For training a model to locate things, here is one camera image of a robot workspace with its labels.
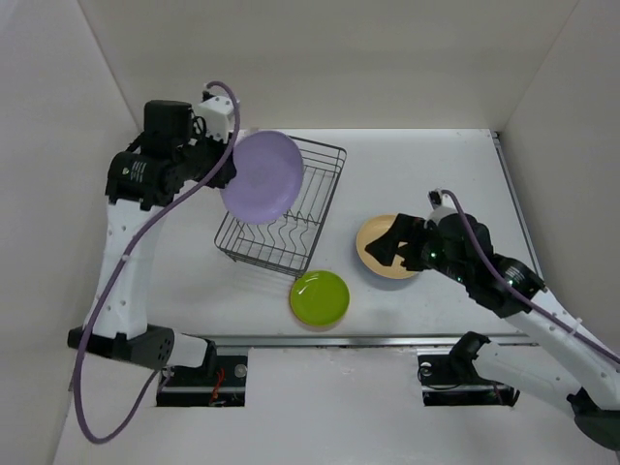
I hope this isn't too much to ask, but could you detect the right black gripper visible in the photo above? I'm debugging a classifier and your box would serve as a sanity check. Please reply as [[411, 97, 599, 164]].
[[365, 212, 471, 285]]

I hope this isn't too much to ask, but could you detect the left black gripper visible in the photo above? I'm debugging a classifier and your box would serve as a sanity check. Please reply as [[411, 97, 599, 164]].
[[176, 124, 237, 189]]

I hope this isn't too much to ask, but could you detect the yellow plate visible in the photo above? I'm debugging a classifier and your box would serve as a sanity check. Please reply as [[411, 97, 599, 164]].
[[356, 214, 420, 281]]

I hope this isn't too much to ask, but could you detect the green plate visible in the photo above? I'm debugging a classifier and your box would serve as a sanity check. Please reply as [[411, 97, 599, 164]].
[[289, 270, 351, 325]]

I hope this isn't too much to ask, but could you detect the orange plate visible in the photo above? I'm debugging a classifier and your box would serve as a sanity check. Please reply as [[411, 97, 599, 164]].
[[295, 320, 340, 332]]

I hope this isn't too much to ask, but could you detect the light purple plate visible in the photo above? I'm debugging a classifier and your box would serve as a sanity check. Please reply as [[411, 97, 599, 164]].
[[368, 276, 415, 291]]

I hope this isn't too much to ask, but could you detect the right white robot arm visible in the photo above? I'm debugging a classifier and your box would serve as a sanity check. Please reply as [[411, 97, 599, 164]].
[[356, 206, 619, 450]]

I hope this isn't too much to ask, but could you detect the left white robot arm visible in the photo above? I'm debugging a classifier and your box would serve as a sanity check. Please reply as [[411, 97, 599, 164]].
[[68, 93, 239, 385]]

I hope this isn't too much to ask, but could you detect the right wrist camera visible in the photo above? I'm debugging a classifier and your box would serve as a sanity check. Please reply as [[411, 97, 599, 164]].
[[427, 190, 457, 225]]

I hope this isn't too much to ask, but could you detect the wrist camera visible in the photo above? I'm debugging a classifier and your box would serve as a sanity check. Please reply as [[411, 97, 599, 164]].
[[427, 190, 457, 225], [194, 96, 238, 144]]

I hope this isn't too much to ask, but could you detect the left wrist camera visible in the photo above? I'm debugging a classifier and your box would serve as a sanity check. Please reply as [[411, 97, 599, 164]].
[[194, 96, 238, 144]]

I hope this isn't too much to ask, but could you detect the grey wire dish rack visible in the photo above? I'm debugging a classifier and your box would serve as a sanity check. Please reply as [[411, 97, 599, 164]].
[[214, 137, 347, 278]]

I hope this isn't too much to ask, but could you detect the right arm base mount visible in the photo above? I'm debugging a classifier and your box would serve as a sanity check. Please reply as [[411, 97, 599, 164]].
[[417, 355, 520, 408]]

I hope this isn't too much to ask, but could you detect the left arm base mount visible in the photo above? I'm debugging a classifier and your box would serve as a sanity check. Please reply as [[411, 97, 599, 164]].
[[156, 348, 248, 408]]

